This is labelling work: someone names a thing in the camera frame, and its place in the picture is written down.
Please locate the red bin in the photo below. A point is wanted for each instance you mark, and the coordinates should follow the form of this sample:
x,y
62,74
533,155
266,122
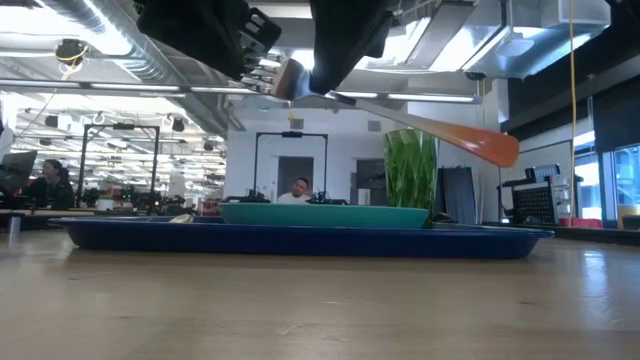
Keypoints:
x,y
580,223

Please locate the grey metal table leg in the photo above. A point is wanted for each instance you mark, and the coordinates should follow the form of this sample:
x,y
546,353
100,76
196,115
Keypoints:
x,y
14,231

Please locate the teal plastic plate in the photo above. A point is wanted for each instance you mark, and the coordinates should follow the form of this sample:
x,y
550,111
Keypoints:
x,y
320,216

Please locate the blue plastic tray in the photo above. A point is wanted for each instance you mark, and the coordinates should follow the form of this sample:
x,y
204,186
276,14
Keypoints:
x,y
250,241

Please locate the black perforated cart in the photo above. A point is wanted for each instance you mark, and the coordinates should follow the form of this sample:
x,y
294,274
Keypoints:
x,y
537,202

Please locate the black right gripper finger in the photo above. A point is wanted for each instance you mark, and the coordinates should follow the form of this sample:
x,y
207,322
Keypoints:
x,y
345,45

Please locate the long ceiling light strip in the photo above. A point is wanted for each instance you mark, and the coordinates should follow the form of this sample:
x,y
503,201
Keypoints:
x,y
125,87

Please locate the grey fabric panel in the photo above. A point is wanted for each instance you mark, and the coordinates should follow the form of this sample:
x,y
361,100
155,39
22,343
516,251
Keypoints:
x,y
456,195

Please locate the white board panel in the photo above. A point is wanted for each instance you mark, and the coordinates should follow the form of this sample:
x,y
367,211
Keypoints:
x,y
530,155

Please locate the person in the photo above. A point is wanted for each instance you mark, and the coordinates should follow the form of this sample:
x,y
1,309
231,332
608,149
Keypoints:
x,y
295,192
50,190

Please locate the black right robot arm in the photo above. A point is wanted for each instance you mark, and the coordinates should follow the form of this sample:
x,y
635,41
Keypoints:
x,y
627,10

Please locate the black computer monitor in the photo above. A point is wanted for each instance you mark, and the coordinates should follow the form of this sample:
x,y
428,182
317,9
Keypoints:
x,y
17,170

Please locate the green translucent cup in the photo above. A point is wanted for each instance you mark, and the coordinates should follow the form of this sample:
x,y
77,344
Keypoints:
x,y
411,170

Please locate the black gantry frame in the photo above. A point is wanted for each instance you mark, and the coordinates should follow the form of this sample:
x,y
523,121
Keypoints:
x,y
291,134
85,160

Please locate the black background robot arm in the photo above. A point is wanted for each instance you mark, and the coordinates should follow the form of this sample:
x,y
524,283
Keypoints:
x,y
325,198
255,196

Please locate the small white pot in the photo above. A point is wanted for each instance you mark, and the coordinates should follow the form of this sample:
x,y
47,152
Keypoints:
x,y
105,203

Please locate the silver ventilation duct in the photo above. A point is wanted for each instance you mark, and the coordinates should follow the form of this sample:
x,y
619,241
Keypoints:
x,y
115,30

